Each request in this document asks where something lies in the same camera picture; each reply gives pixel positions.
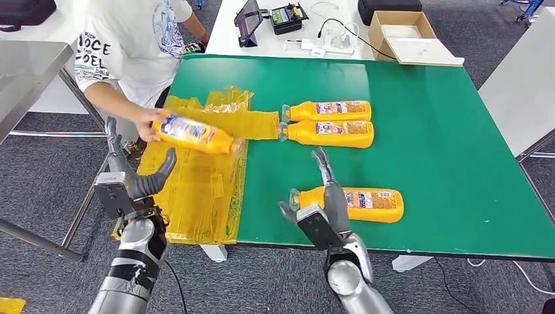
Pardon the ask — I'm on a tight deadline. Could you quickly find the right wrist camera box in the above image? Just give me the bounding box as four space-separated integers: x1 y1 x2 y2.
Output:
295 203 346 251

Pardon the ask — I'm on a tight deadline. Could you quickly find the white table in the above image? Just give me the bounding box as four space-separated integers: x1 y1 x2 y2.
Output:
0 0 149 146
477 6 555 164

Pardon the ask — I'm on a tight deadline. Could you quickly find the orange bottle clear cap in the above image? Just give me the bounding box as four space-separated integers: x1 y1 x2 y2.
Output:
281 99 372 124
151 114 246 156
278 120 375 150
288 186 404 224

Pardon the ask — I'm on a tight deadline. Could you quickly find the blue metal frame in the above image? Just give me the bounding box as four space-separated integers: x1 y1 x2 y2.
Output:
501 0 544 22

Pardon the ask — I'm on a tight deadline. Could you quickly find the black floor cable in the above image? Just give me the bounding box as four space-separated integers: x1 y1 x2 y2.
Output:
433 258 517 314

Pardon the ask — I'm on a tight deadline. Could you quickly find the white power strip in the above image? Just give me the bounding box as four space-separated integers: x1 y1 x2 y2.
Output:
300 33 355 56

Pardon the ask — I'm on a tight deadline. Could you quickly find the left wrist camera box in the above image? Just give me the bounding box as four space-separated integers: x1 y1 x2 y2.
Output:
93 171 135 220

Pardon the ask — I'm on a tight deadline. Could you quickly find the person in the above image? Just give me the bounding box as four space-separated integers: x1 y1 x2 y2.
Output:
73 0 211 144

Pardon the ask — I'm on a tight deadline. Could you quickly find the yellow floor tape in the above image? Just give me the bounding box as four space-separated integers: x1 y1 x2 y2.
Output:
0 297 26 314

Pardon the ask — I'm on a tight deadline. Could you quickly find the open cardboard box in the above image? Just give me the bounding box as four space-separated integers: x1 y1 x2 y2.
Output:
367 10 465 67

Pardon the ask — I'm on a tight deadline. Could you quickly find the black hard case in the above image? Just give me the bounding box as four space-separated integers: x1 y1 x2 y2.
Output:
357 0 423 26

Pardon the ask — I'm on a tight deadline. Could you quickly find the black bag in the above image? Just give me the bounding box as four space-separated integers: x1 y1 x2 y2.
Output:
0 0 57 33

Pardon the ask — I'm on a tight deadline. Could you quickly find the black desk cable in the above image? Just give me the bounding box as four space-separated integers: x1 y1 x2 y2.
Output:
316 18 397 61

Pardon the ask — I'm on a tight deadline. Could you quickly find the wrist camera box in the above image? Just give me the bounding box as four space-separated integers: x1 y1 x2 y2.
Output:
93 171 135 220
295 203 346 251

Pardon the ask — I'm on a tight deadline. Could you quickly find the white table foot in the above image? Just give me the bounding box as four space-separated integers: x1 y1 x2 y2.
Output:
198 245 228 264
391 254 435 273

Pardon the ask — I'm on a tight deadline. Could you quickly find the white desk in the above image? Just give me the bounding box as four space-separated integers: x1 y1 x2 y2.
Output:
204 0 379 61

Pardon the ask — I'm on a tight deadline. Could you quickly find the white floor cable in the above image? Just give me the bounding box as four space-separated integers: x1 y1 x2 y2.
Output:
466 258 555 296

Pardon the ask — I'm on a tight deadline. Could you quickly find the black tablet on stand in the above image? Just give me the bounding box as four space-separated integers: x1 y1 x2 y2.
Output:
233 0 264 48

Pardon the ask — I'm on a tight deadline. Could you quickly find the black green electronic device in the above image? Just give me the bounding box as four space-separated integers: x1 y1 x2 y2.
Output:
268 2 310 35

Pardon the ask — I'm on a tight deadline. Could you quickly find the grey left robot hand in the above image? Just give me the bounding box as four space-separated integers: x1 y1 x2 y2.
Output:
105 116 178 202

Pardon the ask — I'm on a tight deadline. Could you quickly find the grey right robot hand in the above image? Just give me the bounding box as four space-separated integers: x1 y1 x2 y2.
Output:
277 147 351 237

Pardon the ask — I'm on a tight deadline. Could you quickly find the steel table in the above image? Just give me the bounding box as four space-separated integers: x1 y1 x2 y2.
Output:
0 41 120 264

